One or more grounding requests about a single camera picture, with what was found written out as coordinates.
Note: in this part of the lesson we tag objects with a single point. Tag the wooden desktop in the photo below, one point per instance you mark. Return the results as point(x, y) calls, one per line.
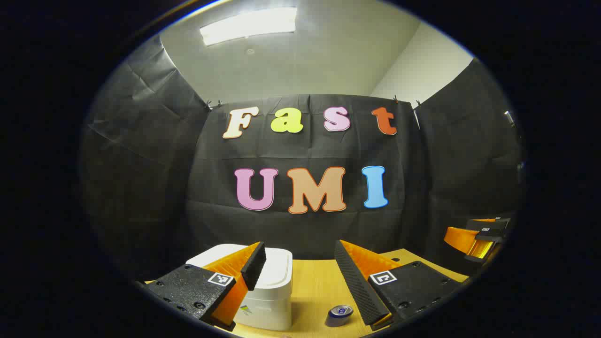
point(312, 291)

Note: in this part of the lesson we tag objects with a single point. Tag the ceiling light panel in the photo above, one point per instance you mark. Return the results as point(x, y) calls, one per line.
point(249, 24)

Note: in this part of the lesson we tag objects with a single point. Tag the black backdrop cloth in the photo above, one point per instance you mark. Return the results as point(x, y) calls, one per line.
point(305, 150)

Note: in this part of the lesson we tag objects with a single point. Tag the blue pop can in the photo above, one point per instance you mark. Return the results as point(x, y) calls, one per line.
point(340, 314)

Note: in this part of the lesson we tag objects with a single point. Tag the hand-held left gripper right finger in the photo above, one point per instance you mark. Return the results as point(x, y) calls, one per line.
point(359, 286)

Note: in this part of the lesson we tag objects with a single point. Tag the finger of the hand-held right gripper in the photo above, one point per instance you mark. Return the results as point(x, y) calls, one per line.
point(493, 224)
point(458, 238)

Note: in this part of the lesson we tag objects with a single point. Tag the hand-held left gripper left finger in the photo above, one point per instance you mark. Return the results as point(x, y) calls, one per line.
point(254, 267)

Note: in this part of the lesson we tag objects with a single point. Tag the white desktop garbage bin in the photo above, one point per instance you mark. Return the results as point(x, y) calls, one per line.
point(277, 281)

